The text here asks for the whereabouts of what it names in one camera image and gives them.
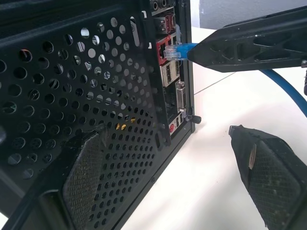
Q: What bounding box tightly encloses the blue ethernet cable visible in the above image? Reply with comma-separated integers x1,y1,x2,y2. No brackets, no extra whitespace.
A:
164,42,307,118

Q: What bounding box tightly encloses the black computer tower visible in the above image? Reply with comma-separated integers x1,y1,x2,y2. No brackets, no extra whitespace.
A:
0,0,202,230

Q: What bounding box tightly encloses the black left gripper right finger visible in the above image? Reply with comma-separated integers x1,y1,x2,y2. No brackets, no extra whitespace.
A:
229,124,307,230

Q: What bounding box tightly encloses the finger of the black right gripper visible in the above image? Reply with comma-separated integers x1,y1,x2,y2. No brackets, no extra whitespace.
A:
187,6,307,73

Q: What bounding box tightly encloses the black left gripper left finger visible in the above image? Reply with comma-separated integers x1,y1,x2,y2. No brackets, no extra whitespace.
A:
0,125,109,230

